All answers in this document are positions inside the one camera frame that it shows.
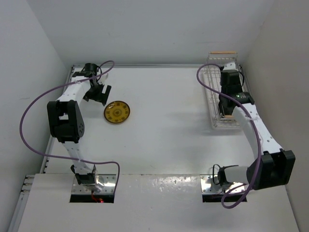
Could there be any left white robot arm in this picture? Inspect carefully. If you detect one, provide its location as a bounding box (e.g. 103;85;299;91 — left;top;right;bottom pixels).
47;63;111;193

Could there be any yellow patterned plate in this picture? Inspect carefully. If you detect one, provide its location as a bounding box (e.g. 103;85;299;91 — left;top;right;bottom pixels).
103;101;131;125

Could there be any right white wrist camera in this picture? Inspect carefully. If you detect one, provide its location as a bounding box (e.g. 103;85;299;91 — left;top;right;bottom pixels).
220;61;239;71

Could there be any metal base plate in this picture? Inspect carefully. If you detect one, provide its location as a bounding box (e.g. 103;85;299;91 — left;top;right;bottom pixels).
200;174;246;195
71;174;116;195

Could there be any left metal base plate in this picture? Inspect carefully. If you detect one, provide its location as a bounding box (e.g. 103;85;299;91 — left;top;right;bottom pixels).
71;174;116;195

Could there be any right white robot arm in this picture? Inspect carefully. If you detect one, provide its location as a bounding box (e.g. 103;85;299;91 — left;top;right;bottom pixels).
218;70;295;190

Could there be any wire dish rack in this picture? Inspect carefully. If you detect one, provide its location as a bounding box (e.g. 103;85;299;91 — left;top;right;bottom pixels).
200;51;250;130

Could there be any left aluminium table rail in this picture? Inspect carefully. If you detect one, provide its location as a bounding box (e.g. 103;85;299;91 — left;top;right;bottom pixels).
8;65;75;232

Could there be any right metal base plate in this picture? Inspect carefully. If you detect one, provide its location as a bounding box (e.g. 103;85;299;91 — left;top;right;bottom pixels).
200;174;246;195

